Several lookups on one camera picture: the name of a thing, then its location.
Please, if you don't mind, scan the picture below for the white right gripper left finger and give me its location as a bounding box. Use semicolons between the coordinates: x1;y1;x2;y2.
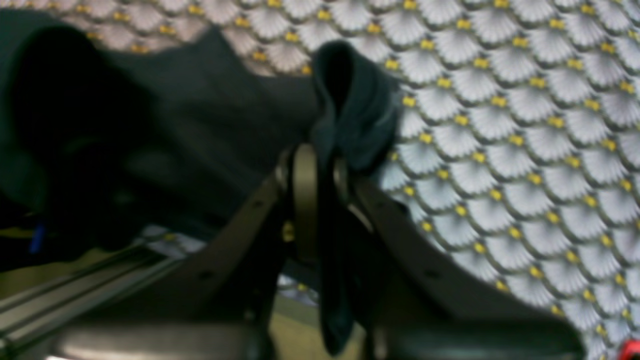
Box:
50;143;318;360

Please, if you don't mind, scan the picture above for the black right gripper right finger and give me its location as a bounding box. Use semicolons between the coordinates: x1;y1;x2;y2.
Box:
333;156;586;360

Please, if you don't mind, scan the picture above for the dark navy T-shirt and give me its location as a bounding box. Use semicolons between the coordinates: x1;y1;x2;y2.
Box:
0;10;403;356

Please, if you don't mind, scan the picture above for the fan-patterned table cloth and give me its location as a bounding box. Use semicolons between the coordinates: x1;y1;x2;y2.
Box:
1;0;639;360

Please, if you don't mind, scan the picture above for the blue table clamp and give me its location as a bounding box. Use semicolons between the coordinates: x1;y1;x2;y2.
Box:
29;222;46;255

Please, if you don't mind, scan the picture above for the red table clamp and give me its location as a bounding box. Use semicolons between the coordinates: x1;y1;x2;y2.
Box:
617;338;640;360

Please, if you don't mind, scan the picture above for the aluminium table frame rail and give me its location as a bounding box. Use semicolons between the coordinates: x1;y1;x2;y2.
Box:
0;247;181;360

